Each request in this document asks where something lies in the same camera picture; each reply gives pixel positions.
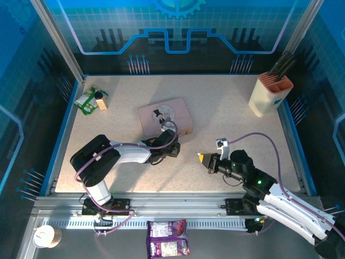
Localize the pink tin box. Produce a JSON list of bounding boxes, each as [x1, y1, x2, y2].
[[137, 97, 195, 137]]

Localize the cream knife block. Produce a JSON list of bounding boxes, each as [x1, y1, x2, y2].
[[248, 73, 294, 118]]

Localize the purple snack bag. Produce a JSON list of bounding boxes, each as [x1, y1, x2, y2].
[[146, 219, 190, 257]]

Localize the green snack packet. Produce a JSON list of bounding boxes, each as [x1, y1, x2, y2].
[[74, 85, 109, 116]]

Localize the paper coffee cup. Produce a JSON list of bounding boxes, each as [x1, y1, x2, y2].
[[33, 224, 63, 249]]

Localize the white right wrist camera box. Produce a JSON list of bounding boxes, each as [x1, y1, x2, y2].
[[216, 138, 230, 160]]

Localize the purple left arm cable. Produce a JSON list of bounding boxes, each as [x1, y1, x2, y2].
[[74, 120, 179, 237]]

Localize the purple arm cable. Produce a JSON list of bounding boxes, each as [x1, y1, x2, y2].
[[74, 120, 179, 237], [227, 132, 345, 242]]

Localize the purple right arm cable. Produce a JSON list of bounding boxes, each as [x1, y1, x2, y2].
[[227, 132, 345, 242]]

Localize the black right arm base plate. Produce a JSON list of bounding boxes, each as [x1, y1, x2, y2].
[[224, 198, 259, 216]]

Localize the aluminium mounting rail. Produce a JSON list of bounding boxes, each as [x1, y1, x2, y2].
[[32, 193, 324, 219]]

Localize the white slotted cable duct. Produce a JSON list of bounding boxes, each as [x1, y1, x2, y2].
[[43, 219, 250, 230]]

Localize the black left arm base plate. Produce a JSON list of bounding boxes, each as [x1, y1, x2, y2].
[[80, 198, 133, 216]]

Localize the black handled knife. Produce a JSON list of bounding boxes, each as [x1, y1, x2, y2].
[[267, 50, 292, 78], [274, 58, 298, 81]]

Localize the aluminium frame post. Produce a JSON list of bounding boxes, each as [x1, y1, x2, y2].
[[281, 0, 326, 59], [29, 0, 87, 83]]

